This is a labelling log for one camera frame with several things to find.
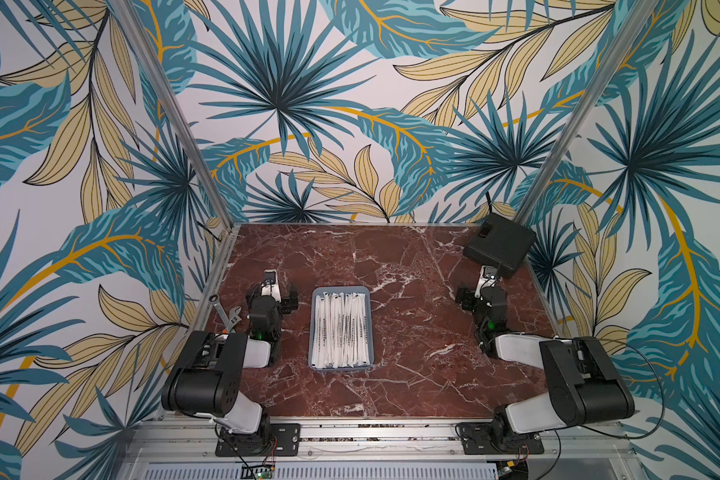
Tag white wrapped straw in tray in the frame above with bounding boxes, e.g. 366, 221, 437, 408
311, 292, 370, 368

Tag aluminium frame post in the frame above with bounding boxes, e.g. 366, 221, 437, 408
109, 0, 234, 231
514, 0, 658, 226

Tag right aluminium frame post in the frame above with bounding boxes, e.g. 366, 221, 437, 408
514, 0, 658, 226

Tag aluminium front rail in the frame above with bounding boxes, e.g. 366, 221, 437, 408
116, 417, 647, 479

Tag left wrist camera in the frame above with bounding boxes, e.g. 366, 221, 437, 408
260, 270, 282, 302

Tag blue plastic storage tray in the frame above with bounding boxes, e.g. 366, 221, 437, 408
307, 285, 374, 373

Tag black box with antenna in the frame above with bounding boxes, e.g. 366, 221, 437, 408
463, 192, 537, 278

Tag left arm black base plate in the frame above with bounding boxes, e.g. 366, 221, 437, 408
215, 423, 301, 458

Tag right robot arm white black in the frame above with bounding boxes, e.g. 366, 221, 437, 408
455, 286, 635, 442

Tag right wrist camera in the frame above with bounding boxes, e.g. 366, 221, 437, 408
477, 265, 498, 291

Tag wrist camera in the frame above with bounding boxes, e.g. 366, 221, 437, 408
477, 265, 498, 291
260, 270, 282, 302

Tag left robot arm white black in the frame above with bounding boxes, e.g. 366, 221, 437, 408
161, 286, 299, 442

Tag orange handled adjustable wrench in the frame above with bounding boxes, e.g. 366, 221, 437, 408
209, 294, 241, 333

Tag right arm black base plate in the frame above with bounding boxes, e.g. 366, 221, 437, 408
455, 422, 544, 457

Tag green circuit board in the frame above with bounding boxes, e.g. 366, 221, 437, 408
240, 465, 275, 480

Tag left aluminium frame post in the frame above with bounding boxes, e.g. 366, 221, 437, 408
109, 0, 234, 231

